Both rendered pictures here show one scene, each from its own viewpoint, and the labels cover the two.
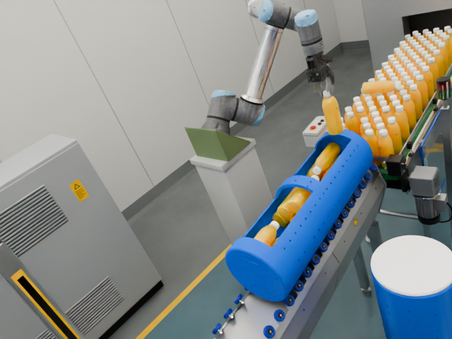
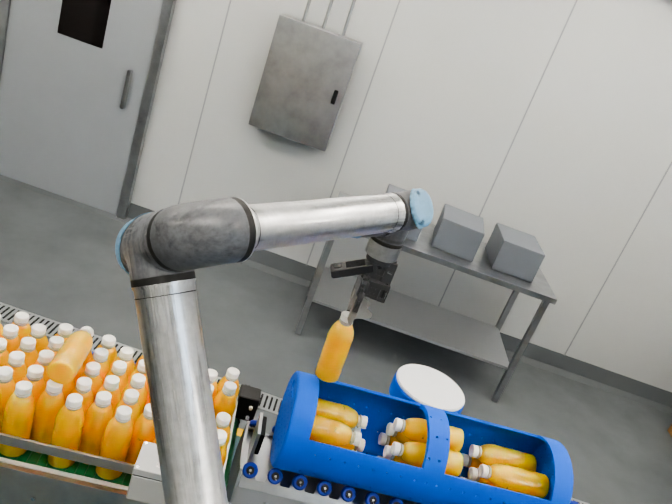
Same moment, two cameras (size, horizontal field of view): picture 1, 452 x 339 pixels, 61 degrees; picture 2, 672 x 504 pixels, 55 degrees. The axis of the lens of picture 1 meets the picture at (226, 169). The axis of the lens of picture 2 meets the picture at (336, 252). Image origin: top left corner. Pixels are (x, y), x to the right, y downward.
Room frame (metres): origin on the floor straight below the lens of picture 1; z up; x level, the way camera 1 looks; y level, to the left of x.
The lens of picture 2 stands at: (3.04, 0.19, 2.27)
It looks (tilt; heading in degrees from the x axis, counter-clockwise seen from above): 22 degrees down; 211
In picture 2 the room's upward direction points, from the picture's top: 20 degrees clockwise
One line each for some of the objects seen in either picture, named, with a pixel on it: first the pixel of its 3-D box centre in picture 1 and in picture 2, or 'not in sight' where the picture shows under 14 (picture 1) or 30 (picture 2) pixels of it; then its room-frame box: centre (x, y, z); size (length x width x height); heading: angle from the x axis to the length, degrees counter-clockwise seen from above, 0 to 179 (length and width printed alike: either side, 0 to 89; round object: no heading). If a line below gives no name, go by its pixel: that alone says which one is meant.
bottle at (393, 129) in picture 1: (394, 136); not in sight; (1.78, -0.92, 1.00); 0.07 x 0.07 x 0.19
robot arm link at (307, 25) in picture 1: (308, 27); (393, 220); (1.61, -0.54, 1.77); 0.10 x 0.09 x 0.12; 171
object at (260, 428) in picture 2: not in sight; (257, 439); (1.72, -0.64, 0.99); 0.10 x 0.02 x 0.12; 41
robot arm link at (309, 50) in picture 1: (313, 47); (382, 248); (1.61, -0.54, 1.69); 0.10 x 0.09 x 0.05; 41
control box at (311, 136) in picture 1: (319, 131); (174, 477); (2.07, -0.61, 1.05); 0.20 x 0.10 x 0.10; 131
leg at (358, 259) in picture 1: (357, 256); not in sight; (1.73, -0.55, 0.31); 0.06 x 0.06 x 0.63; 41
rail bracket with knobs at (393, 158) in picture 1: (395, 165); (245, 405); (1.59, -0.81, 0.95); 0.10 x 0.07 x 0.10; 41
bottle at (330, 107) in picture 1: (331, 113); (336, 348); (1.62, -0.56, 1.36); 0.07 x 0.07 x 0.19
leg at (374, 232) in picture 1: (380, 261); not in sight; (1.62, -0.64, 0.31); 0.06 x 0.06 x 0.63; 41
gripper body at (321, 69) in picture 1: (317, 66); (374, 276); (1.60, -0.54, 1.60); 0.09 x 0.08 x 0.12; 131
